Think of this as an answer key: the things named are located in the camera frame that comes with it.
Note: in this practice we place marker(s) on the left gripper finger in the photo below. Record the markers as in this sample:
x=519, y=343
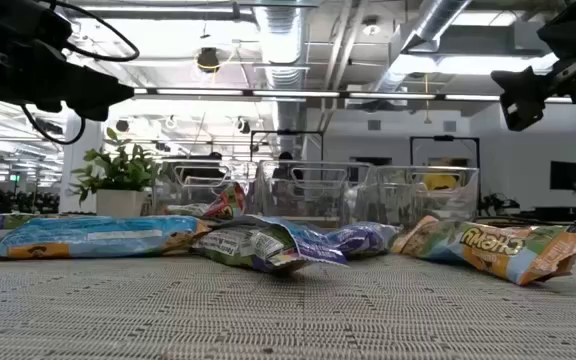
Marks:
x=98, y=99
x=98, y=85

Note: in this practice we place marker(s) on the silver ventilation duct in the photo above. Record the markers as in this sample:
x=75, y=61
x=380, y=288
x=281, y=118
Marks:
x=435, y=20
x=282, y=45

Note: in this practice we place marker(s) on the purple blue granola bar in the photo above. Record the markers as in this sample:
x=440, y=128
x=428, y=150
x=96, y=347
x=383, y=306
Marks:
x=363, y=240

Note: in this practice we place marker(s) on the green orange Chewy granola bar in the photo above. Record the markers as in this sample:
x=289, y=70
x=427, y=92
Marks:
x=493, y=245

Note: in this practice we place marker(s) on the black round ceiling device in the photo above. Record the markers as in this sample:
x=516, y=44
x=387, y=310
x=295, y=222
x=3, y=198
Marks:
x=208, y=57

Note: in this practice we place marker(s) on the black monitor on arm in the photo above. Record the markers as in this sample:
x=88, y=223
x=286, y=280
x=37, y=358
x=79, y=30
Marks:
x=565, y=175

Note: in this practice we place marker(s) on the black gantry frame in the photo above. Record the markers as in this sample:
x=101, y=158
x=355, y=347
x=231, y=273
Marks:
x=288, y=132
x=443, y=137

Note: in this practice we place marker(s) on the green plant in white pot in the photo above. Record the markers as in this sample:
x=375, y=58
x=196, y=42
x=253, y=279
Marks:
x=120, y=202

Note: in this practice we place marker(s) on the person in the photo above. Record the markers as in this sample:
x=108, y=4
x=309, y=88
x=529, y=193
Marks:
x=214, y=159
x=440, y=181
x=286, y=159

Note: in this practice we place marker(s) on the red white granola bar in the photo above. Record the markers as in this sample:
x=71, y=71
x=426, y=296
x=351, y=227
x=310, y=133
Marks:
x=228, y=202

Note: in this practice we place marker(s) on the long blue granola bar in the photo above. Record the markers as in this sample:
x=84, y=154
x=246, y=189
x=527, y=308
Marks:
x=93, y=235

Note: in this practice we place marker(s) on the grey woven mat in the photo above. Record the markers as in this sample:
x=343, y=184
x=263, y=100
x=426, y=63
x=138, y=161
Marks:
x=288, y=320

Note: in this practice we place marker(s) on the black desk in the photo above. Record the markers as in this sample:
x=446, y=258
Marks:
x=568, y=211

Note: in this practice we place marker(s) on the clear plastic bin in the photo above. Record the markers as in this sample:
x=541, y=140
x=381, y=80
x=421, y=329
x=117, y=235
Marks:
x=168, y=195
x=318, y=200
x=403, y=200

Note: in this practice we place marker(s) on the long ceiling light strip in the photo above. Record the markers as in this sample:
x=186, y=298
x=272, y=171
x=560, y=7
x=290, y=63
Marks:
x=293, y=93

